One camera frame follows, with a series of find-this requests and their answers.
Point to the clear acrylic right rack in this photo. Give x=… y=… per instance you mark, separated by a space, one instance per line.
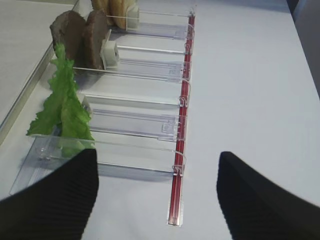
x=139 y=109

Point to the green lettuce leaf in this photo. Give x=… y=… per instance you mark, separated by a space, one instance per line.
x=63 y=110

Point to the white pusher block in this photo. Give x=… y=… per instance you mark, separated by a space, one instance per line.
x=86 y=105
x=109 y=52
x=132 y=17

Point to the sesame bun slice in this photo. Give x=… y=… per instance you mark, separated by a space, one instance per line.
x=118 y=9
x=101 y=5

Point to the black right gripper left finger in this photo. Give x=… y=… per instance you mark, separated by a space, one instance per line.
x=56 y=207

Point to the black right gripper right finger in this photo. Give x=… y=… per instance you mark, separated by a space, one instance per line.
x=256 y=208

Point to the brown meat patty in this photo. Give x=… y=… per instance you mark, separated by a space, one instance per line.
x=68 y=29
x=95 y=31

